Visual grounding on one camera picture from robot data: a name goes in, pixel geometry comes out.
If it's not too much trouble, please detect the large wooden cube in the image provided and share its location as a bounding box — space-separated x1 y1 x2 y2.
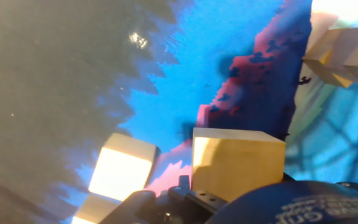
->
88 133 161 202
70 192 122 224
191 126 287 202

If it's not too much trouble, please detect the printed landscape desk mat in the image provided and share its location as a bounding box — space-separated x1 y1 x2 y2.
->
0 0 358 224

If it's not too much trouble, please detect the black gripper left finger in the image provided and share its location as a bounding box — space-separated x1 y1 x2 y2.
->
99 174 228 224

